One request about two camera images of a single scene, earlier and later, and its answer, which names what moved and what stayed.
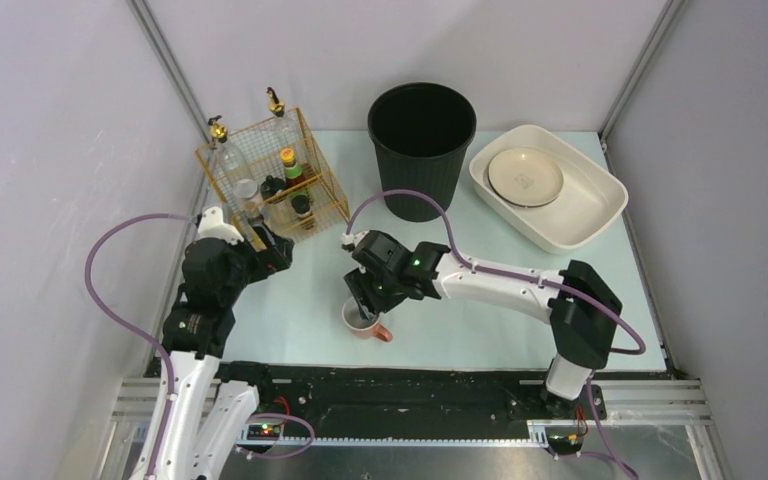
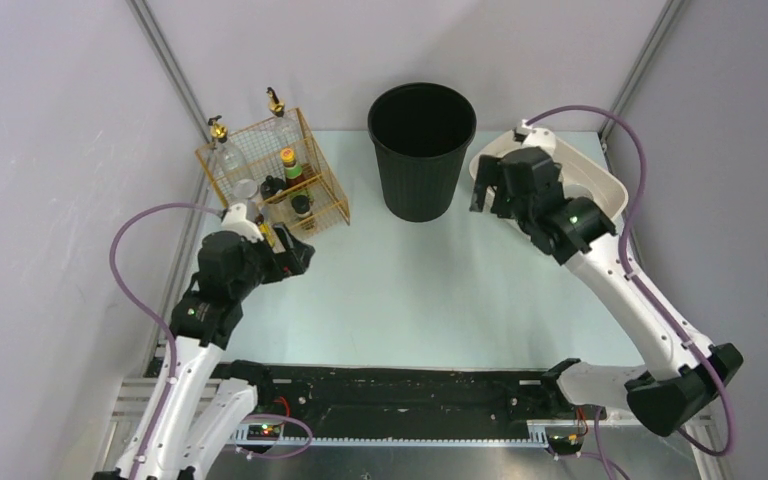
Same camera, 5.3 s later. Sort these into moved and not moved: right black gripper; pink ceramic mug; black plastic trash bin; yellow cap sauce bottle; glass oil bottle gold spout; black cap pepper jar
Moved: right black gripper; pink ceramic mug
Not moved: black plastic trash bin; yellow cap sauce bottle; black cap pepper jar; glass oil bottle gold spout
